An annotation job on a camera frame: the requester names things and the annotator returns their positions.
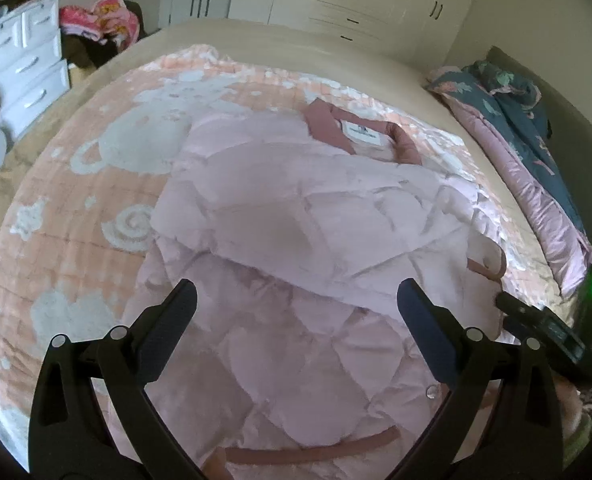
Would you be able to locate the pink quilted jacket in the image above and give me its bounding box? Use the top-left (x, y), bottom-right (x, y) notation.
top-left (124, 112), bottom-right (508, 479)

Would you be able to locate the dark chair under clothes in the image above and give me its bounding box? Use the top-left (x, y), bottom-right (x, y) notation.
top-left (60, 0), bottom-right (147, 67)

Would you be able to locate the person's right hand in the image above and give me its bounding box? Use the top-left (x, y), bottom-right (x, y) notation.
top-left (552, 364), bottom-right (592, 468)

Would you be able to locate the peach patterned blanket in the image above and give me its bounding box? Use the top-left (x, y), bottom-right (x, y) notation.
top-left (0, 39), bottom-right (563, 463)

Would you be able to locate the dark green headboard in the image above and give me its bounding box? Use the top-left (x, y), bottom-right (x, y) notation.
top-left (486, 47), bottom-right (592, 244)

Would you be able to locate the teal and pink duvet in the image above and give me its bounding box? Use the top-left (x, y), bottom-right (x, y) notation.
top-left (427, 61), bottom-right (592, 299)

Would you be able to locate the white chest of drawers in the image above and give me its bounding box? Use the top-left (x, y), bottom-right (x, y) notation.
top-left (0, 0), bottom-right (70, 143)

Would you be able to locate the pink yellow cartoon cloth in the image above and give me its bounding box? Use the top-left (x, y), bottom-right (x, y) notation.
top-left (59, 0), bottom-right (140, 52)

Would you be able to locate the beige bed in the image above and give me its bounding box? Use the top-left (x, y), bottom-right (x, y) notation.
top-left (0, 20), bottom-right (576, 321)

